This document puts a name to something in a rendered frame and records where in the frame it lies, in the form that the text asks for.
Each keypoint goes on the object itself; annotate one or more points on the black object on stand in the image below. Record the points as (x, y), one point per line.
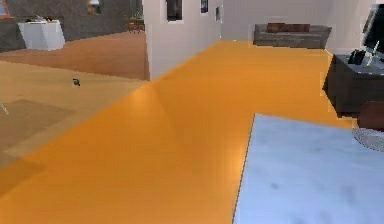
(356, 57)

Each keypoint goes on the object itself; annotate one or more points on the brown wooden chair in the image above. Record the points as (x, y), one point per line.
(134, 24)

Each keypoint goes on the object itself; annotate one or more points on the small black floor object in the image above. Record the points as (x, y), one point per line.
(76, 82)

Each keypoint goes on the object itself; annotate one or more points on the grey sofa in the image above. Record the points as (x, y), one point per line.
(293, 37)

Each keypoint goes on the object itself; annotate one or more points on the brown sofa cushion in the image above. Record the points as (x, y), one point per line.
(287, 27)

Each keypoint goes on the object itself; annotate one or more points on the pale blue carpet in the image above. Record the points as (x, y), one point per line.
(310, 173)

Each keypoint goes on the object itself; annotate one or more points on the grey woven round pouf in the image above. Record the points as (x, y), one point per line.
(370, 138)

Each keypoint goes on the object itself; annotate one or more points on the brown round seat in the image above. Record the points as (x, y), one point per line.
(372, 116)

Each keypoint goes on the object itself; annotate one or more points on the white slim statuette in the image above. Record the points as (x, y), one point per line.
(372, 55)

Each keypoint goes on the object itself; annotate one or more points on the black television set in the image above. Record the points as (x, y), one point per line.
(376, 31)

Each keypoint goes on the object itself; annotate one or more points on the dark framed wall picture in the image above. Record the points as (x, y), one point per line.
(174, 9)

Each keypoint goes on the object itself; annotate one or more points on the small framed wall picture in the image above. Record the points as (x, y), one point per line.
(204, 6)

